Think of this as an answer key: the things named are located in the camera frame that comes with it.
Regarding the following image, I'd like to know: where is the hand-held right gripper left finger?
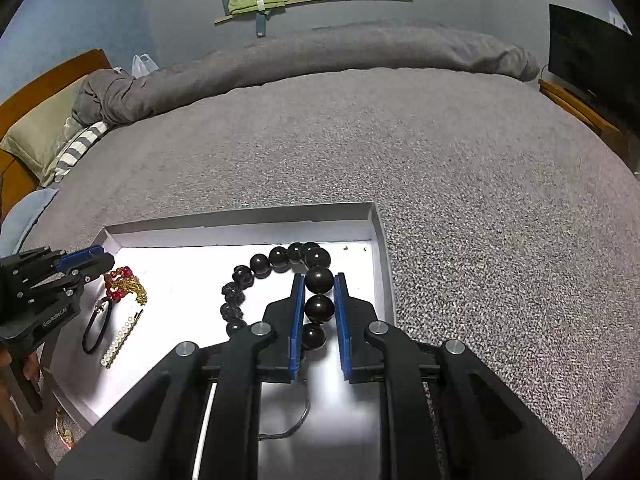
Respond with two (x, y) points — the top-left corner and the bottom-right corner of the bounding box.
(55, 272), (307, 480)

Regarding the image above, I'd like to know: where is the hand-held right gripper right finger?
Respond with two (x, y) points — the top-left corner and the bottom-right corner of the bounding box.
(334, 272), (583, 480)

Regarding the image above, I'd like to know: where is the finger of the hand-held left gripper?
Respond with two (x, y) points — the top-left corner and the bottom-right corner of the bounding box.
(30, 246), (106, 275)
(60, 253), (117, 295)

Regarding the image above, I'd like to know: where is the red bead gold chain bracelet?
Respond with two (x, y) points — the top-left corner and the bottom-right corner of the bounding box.
(102, 266), (149, 306)

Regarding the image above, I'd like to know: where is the black hair tie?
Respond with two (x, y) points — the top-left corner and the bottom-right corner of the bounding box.
(81, 297), (113, 356)

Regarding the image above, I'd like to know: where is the dark wooden bead bracelet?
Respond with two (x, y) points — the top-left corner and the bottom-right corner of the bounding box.
(220, 241), (336, 352)

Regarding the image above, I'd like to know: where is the shallow grey cardboard box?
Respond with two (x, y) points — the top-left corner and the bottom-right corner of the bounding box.
(37, 202), (398, 480)

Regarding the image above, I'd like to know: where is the pearl hair clip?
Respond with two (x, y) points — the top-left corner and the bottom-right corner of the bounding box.
(100, 310), (143, 368)

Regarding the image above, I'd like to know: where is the person's left hand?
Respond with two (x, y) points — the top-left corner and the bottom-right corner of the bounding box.
(0, 347), (41, 393)

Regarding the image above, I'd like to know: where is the light blue blanket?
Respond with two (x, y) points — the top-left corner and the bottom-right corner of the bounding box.
(0, 187), (60, 256)

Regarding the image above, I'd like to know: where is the grey white striped pillow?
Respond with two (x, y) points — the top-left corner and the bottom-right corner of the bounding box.
(54, 120), (110, 183)

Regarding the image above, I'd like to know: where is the olive pillow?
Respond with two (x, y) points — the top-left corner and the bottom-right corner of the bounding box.
(0, 77), (93, 188)

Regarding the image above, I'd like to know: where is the grey textured bedspread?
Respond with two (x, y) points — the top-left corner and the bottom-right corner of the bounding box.
(0, 67), (640, 480)

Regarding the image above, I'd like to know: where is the wooden headboard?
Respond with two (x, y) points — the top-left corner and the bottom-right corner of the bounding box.
(0, 49), (113, 211)

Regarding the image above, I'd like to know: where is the white plastic bag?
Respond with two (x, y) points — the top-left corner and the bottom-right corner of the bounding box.
(131, 54), (160, 79)

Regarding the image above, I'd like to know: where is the grey duvet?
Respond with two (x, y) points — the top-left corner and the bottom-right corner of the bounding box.
(72, 22), (541, 128)

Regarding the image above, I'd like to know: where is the green cloth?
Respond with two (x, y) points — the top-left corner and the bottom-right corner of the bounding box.
(228, 0), (288, 15)

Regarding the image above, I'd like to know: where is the wooden television stand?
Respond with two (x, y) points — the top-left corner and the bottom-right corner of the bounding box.
(538, 78), (633, 156)

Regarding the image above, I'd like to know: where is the wooden window shelf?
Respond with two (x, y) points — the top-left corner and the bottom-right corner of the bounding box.
(215, 0), (414, 26)

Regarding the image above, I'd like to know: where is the black television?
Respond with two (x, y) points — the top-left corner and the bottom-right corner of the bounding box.
(548, 3), (640, 133)

